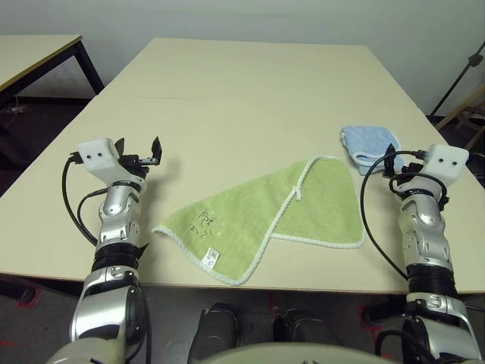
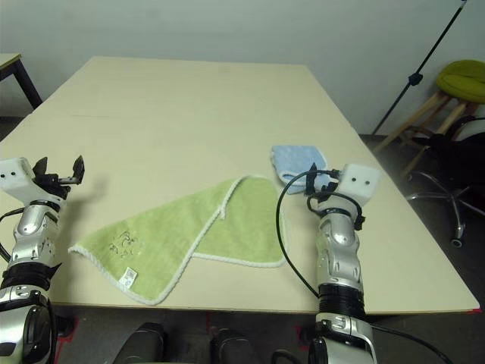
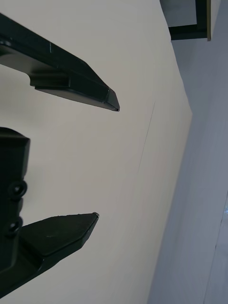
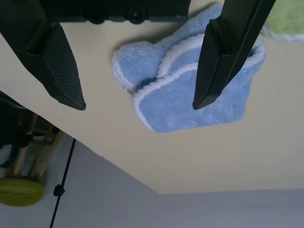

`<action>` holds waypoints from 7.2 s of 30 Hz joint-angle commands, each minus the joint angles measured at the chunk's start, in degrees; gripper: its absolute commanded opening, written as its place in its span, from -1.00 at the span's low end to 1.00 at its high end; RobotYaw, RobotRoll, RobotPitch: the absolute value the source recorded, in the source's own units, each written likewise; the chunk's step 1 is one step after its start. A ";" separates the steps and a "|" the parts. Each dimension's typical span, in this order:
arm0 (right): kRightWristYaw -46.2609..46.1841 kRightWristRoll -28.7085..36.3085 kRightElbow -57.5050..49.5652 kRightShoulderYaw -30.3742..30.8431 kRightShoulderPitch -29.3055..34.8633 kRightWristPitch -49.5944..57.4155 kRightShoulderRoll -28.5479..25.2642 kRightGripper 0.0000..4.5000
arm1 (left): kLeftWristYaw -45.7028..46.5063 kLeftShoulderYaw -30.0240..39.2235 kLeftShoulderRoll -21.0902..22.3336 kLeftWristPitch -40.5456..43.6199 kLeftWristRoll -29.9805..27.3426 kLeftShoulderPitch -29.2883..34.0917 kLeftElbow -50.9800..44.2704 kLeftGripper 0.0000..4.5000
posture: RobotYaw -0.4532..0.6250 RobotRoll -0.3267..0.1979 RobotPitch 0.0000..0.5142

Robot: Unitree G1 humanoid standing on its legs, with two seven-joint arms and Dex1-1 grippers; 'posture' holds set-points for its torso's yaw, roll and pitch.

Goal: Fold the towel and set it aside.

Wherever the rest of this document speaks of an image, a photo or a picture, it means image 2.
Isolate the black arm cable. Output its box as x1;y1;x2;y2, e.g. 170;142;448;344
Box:
0;209;27;262
275;168;455;364

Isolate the folded blue towel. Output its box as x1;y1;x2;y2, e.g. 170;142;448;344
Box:
269;144;330;195

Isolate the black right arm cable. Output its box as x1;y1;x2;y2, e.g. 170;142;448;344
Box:
275;168;455;364

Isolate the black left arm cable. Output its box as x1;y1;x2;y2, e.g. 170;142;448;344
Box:
0;209;27;262

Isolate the white rounded plastic object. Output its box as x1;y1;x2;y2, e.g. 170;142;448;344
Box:
454;116;485;144

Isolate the black tripod stand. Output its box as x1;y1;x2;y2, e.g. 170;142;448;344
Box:
373;0;469;136

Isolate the wooden stool green cushion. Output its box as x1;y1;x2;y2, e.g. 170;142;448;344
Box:
373;59;485;179

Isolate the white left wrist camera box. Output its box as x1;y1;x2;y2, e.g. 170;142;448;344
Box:
0;157;67;208

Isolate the dark robot left foot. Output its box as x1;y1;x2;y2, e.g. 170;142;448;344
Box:
113;322;167;364

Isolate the beige side table black frame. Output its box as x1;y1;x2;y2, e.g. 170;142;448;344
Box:
0;52;43;115

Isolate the dark robot foot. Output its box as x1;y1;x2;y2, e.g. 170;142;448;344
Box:
210;328;258;364
113;322;167;364

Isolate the black office chair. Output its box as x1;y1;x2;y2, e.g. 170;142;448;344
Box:
405;115;485;247

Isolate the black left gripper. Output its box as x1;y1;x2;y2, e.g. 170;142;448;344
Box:
32;154;86;199

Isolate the green towel with white trim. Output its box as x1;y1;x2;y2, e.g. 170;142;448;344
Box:
67;173;292;306

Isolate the black table base bar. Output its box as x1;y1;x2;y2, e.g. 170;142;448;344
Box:
51;310;77;338

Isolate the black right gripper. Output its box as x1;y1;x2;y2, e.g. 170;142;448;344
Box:
305;162;342;201

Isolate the dark robot right foot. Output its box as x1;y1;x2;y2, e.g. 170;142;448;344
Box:
210;328;258;364

